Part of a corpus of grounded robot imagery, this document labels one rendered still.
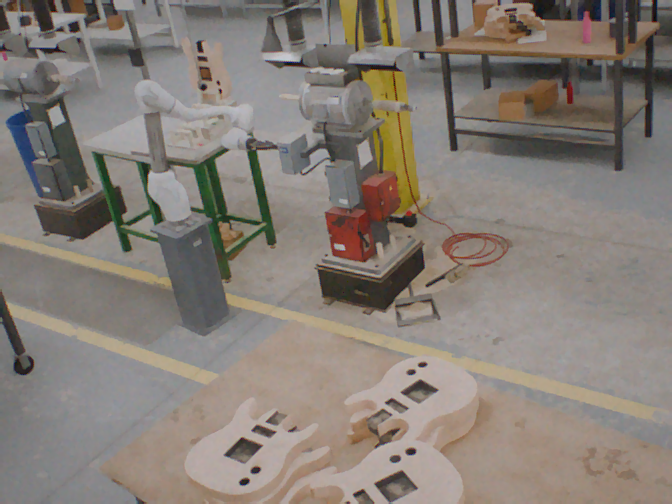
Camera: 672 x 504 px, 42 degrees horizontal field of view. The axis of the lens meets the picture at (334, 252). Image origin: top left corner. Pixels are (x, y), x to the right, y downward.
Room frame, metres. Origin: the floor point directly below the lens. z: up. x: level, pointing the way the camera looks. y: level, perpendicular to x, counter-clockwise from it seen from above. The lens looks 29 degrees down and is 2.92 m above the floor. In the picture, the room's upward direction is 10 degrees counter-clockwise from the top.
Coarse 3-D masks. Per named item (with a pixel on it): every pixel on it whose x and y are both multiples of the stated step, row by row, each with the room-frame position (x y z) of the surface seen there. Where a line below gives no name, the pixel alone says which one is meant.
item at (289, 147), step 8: (288, 136) 4.80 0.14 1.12; (296, 136) 4.78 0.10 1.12; (304, 136) 4.79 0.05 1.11; (280, 144) 4.73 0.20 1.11; (288, 144) 4.69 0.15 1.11; (296, 144) 4.73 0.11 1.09; (304, 144) 4.78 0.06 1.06; (280, 152) 4.73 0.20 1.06; (288, 152) 4.69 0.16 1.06; (296, 152) 4.72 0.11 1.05; (280, 160) 4.74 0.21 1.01; (288, 160) 4.70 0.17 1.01; (296, 160) 4.71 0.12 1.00; (304, 160) 4.76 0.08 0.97; (288, 168) 4.71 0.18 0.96; (296, 168) 4.70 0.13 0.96; (304, 168) 4.75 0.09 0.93; (312, 168) 4.77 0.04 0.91
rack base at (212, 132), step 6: (192, 120) 5.68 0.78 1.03; (198, 120) 5.66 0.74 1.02; (222, 120) 5.58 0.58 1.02; (210, 126) 5.50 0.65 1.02; (216, 126) 5.52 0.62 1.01; (222, 126) 5.56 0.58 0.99; (192, 132) 5.57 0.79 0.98; (204, 132) 5.49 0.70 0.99; (210, 132) 5.48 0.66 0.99; (216, 132) 5.51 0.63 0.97; (222, 132) 5.55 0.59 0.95; (204, 138) 5.50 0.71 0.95; (210, 138) 5.47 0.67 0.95; (216, 138) 5.50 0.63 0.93
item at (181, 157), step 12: (168, 132) 5.80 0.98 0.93; (144, 144) 5.65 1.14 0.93; (216, 144) 5.40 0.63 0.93; (168, 156) 5.34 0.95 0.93; (180, 156) 5.30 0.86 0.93; (192, 156) 5.26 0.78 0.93; (204, 156) 5.24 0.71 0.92; (216, 156) 5.33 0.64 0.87; (192, 168) 5.24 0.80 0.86; (204, 216) 5.89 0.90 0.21; (228, 216) 5.83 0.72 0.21; (240, 216) 5.77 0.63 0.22; (264, 228) 5.55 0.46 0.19; (240, 240) 5.39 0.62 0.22; (228, 252) 5.26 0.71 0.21
